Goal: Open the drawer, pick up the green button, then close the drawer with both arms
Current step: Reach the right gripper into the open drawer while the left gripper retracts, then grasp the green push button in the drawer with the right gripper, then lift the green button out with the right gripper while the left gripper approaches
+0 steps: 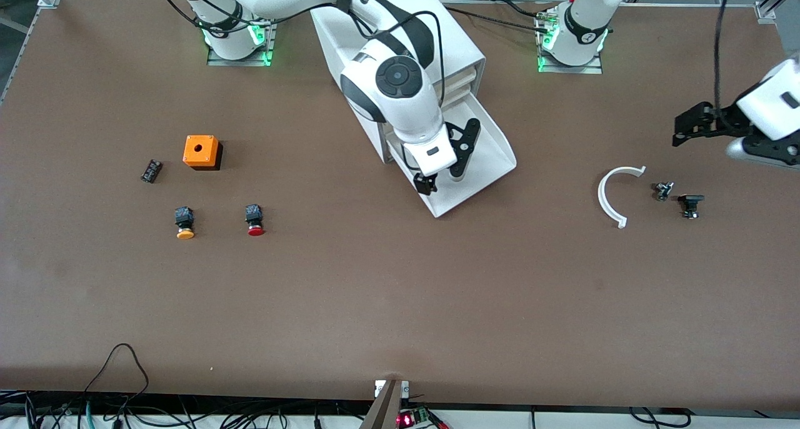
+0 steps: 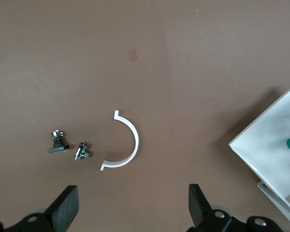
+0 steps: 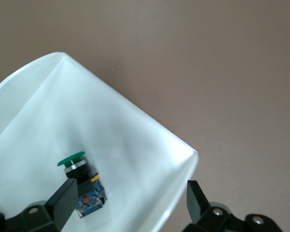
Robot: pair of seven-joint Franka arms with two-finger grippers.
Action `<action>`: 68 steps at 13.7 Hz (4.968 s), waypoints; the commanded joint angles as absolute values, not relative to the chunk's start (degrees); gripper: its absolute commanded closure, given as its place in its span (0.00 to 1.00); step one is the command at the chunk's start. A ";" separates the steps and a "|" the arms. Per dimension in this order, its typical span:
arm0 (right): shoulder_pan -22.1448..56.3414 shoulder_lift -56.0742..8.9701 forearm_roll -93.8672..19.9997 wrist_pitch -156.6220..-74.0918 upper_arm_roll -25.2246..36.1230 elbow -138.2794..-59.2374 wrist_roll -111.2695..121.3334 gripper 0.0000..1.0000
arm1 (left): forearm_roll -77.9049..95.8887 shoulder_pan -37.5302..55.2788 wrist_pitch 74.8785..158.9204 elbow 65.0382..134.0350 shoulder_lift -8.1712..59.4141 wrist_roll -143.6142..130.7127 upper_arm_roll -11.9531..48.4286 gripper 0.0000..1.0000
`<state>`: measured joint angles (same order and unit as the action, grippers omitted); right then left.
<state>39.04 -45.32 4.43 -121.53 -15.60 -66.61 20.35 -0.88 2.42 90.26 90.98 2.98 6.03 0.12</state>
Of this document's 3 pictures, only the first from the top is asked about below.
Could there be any orange box with hole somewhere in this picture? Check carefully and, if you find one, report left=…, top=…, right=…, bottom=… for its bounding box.
left=182, top=134, right=224, bottom=171

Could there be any circuit board with red light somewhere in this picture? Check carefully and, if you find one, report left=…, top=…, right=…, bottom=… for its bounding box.
left=396, top=406, right=433, bottom=429

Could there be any white curved half ring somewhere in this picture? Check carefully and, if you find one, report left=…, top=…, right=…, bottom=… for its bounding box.
left=597, top=165, right=647, bottom=229

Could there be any black table cable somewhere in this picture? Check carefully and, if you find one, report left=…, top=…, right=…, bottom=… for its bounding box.
left=491, top=0, right=544, bottom=19
left=445, top=6, right=551, bottom=33

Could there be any yellow push button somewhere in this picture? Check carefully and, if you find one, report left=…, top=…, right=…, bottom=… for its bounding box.
left=174, top=206, right=196, bottom=240

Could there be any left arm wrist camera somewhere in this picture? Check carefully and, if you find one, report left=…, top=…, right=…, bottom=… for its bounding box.
left=725, top=126, right=800, bottom=168

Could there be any red push button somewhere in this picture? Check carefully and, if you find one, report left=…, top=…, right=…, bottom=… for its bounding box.
left=245, top=204, right=266, bottom=237

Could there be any looped black cable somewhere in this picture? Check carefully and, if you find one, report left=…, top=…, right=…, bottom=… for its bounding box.
left=83, top=343, right=150, bottom=411

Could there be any black switch part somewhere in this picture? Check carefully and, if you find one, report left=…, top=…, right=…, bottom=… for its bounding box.
left=678, top=194, right=706, bottom=220

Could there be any camera mount post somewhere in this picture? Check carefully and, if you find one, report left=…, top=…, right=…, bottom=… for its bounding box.
left=359, top=379, right=411, bottom=429

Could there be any aluminium arm base plate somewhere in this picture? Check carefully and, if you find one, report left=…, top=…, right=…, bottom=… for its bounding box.
left=536, top=10, right=604, bottom=74
left=206, top=16, right=277, bottom=67

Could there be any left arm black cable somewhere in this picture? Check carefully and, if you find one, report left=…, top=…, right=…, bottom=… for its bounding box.
left=714, top=0, right=737, bottom=108

